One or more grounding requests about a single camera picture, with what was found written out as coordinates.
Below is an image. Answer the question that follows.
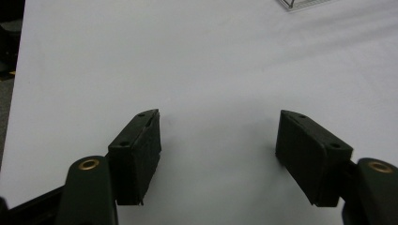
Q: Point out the clear plastic container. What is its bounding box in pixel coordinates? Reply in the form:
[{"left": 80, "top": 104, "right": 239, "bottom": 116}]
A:
[{"left": 276, "top": 0, "right": 333, "bottom": 12}]

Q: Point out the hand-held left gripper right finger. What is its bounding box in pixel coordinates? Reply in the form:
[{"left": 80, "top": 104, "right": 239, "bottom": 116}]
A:
[{"left": 275, "top": 109, "right": 355, "bottom": 208}]

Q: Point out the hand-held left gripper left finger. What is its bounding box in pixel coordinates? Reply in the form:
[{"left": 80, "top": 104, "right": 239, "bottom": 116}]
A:
[{"left": 107, "top": 108, "right": 162, "bottom": 206}]

